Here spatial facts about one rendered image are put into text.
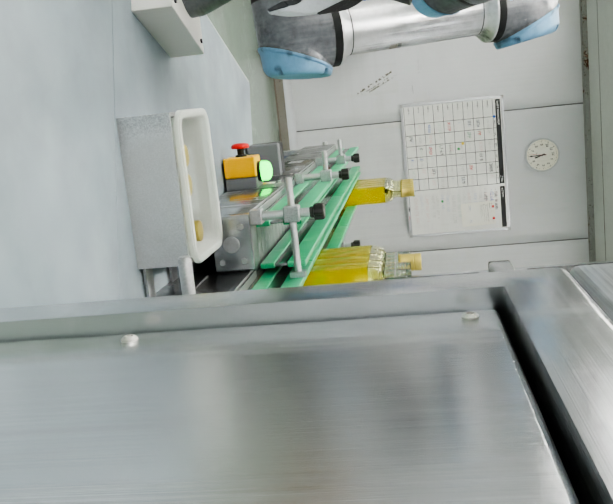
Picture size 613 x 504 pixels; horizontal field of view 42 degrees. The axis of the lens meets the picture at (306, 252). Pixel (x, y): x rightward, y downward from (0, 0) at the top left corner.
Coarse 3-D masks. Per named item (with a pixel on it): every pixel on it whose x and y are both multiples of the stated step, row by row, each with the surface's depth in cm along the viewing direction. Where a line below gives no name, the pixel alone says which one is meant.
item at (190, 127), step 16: (176, 112) 113; (192, 112) 119; (176, 128) 112; (192, 128) 128; (208, 128) 128; (176, 144) 112; (192, 144) 128; (208, 144) 128; (176, 160) 114; (192, 160) 129; (208, 160) 129; (192, 176) 129; (208, 176) 129; (192, 192) 130; (208, 192) 130; (192, 208) 130; (208, 208) 130; (192, 224) 114; (208, 224) 131; (192, 240) 115; (208, 240) 129; (192, 256) 116; (208, 256) 122
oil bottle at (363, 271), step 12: (336, 264) 147; (348, 264) 146; (360, 264) 145; (372, 264) 144; (312, 276) 143; (324, 276) 143; (336, 276) 143; (348, 276) 143; (360, 276) 142; (372, 276) 142; (384, 276) 143
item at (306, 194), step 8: (336, 152) 287; (344, 152) 287; (352, 152) 278; (320, 168) 228; (328, 168) 229; (336, 168) 223; (304, 184) 189; (312, 184) 190; (320, 184) 185; (328, 184) 185; (296, 192) 174; (304, 192) 176; (312, 192) 171; (320, 192) 170; (280, 200) 163; (296, 200) 163; (304, 200) 159; (312, 200) 158; (272, 208) 152; (280, 208) 151; (264, 224) 137; (288, 224) 136
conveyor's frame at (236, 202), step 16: (288, 160) 247; (304, 160) 240; (288, 176) 194; (240, 192) 169; (256, 192) 166; (272, 192) 163; (224, 208) 145; (240, 208) 142; (208, 272) 137; (224, 272) 136; (240, 272) 134; (256, 272) 138; (208, 288) 125; (224, 288) 124; (240, 288) 124
